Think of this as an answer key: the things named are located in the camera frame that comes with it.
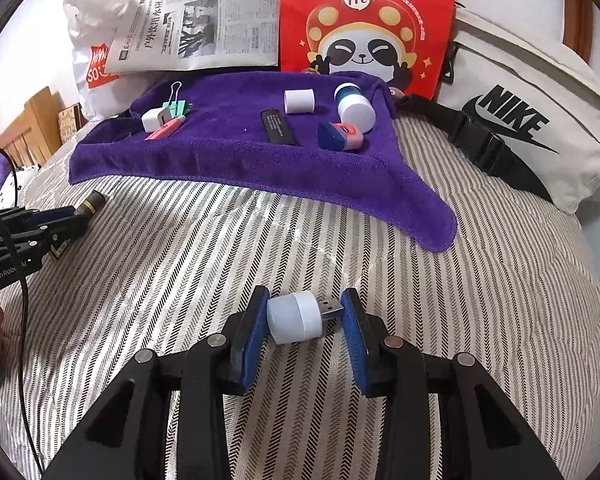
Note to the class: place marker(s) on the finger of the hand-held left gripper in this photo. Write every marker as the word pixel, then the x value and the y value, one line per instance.
pixel 45 239
pixel 45 216

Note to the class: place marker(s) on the wooden post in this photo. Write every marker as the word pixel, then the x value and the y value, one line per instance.
pixel 577 20

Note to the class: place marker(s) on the brown printed box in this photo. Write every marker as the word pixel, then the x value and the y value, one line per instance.
pixel 70 121

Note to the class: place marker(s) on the wooden headboard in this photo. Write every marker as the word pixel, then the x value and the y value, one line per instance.
pixel 30 130

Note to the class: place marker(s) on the black cosmetic tube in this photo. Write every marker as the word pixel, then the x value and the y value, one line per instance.
pixel 279 127

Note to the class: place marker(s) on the blue jar white lid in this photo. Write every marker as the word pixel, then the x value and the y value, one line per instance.
pixel 356 110

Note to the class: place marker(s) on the purple towel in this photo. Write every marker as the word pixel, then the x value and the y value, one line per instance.
pixel 230 165

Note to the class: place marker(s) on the pink jelly jar blue lid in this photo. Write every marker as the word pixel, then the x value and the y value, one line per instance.
pixel 340 136

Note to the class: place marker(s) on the white charger plug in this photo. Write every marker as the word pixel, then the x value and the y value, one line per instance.
pixel 154 120

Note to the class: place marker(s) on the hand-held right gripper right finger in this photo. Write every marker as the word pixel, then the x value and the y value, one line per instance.
pixel 356 345

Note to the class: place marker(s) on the white plastic bag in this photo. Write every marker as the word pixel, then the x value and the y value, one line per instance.
pixel 87 25

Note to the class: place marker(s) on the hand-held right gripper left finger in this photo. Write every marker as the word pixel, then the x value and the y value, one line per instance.
pixel 250 345

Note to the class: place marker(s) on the green binder clip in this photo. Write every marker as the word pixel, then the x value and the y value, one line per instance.
pixel 176 105

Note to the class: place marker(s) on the white USB night light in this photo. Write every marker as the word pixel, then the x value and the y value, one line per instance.
pixel 295 317

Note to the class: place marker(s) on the red panda paper bag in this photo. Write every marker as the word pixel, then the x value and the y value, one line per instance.
pixel 370 15

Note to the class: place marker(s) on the newspaper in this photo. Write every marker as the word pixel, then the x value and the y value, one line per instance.
pixel 205 20

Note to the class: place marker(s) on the white cylinder cap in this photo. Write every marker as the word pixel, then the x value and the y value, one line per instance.
pixel 299 101

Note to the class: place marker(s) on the striped bedspread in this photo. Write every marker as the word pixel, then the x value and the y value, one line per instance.
pixel 180 270

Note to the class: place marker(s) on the pink lip gloss tube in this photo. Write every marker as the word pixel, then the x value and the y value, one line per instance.
pixel 165 128

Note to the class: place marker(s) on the dark perfume bottle gold label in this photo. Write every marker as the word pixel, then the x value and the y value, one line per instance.
pixel 92 202

